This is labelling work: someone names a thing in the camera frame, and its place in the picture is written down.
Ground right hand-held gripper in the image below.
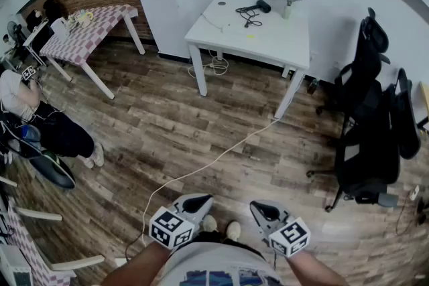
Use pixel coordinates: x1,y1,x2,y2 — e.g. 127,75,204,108
249,200,311,258

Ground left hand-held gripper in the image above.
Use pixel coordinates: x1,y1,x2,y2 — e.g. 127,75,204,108
149,193,214,251

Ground person's left forearm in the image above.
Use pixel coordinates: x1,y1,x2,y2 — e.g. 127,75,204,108
100,240,172,286

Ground person's right forearm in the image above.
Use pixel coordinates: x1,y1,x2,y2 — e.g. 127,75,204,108
286,249,350,286

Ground black hair dryer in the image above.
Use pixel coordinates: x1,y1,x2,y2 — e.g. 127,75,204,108
235,0,272,29

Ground person's left beige shoe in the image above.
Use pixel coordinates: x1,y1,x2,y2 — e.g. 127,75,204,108
202,214,219,233

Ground person's beige shoe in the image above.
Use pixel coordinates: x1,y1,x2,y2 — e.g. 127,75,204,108
202,214,219,233
226,220,243,242

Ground person's black trousers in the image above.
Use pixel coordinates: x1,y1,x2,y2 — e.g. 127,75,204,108
190,230,266,259

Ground person's right beige shoe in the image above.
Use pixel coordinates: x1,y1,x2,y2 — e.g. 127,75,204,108
226,220,243,242

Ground person's white printed shirt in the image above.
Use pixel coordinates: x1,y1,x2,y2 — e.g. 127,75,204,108
163,240,286,286

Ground black office chair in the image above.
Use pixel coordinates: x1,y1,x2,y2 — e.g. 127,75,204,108
306,68,423,213
316,7,392,147

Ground black padded stool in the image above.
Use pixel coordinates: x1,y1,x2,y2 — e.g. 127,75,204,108
29,149,76,190

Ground white square table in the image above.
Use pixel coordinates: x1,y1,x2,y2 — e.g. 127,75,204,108
184,0,311,120

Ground pink checkered table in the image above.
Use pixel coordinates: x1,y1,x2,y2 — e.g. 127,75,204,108
0,175,106,286
39,4,146,100

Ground black equipment bundle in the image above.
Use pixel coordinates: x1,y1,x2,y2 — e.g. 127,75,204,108
0,111,44,160

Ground yellow cup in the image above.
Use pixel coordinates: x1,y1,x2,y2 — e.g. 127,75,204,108
77,11,94,28

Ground white jug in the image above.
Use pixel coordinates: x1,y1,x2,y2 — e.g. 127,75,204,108
50,17,72,43

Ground small white side table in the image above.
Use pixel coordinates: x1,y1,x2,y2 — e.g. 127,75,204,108
22,19,52,68

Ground black standing fan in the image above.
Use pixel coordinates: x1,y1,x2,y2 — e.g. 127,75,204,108
6,20,27,52

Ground long cream cable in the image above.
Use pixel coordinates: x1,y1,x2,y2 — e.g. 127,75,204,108
125,117,281,261

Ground coiled white cable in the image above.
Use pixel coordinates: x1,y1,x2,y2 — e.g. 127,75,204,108
187,48,231,80

